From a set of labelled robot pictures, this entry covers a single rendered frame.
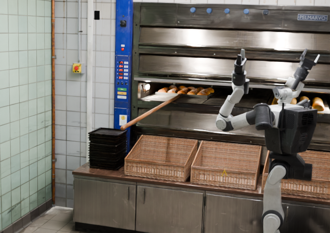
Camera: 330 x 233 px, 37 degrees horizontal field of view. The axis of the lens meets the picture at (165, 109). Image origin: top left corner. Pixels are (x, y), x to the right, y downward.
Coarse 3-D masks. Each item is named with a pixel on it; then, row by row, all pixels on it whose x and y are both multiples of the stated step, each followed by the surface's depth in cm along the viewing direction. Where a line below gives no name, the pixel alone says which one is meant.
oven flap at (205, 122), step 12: (144, 108) 480; (144, 120) 478; (156, 120) 475; (168, 120) 472; (180, 120) 469; (192, 120) 467; (204, 120) 464; (204, 132) 463; (216, 132) 457; (228, 132) 454; (240, 132) 454; (252, 132) 451; (324, 132) 436
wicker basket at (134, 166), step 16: (144, 144) 477; (160, 144) 473; (176, 144) 469; (192, 144) 465; (128, 160) 436; (144, 160) 432; (176, 160) 467; (192, 160) 450; (144, 176) 434; (160, 176) 430; (176, 176) 426
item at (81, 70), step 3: (75, 63) 481; (78, 63) 480; (81, 63) 479; (84, 63) 485; (78, 66) 480; (81, 66) 480; (78, 69) 481; (81, 69) 480; (75, 72) 482; (78, 72) 481; (81, 72) 481
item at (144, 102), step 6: (138, 102) 477; (144, 102) 476; (150, 102) 474; (156, 102) 473; (162, 102) 471; (174, 102) 472; (198, 108) 463; (204, 108) 461; (210, 108) 460; (216, 108) 458; (234, 108) 454; (240, 108) 452; (246, 108) 451; (252, 108) 451; (318, 114) 435; (324, 114) 434
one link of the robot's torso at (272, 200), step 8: (280, 168) 327; (272, 176) 329; (280, 176) 328; (272, 184) 331; (280, 184) 342; (264, 192) 335; (272, 192) 333; (280, 192) 340; (264, 200) 337; (272, 200) 336; (280, 200) 339; (264, 208) 338; (272, 208) 336; (280, 208) 337; (264, 216) 336; (280, 216) 334; (280, 224) 334
